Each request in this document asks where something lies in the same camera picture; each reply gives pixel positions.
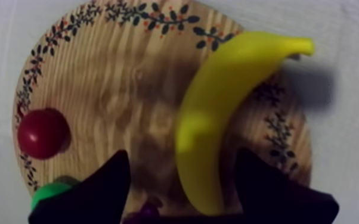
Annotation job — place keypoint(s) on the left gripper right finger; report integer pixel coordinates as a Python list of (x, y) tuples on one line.
[(273, 197)]

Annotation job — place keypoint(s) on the round wooden board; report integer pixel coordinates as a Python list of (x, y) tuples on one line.
[(117, 94)]

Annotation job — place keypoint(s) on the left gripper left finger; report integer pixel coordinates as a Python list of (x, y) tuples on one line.
[(95, 197)]

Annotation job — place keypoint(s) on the green toy pear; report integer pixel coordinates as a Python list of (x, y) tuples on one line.
[(48, 190)]

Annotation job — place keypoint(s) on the purple toy grapes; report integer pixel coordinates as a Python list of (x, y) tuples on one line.
[(145, 214)]

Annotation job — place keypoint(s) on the yellow toy banana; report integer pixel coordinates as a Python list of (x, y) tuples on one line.
[(217, 119)]

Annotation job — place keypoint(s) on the small red fruit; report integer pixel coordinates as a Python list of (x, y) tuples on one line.
[(42, 133)]

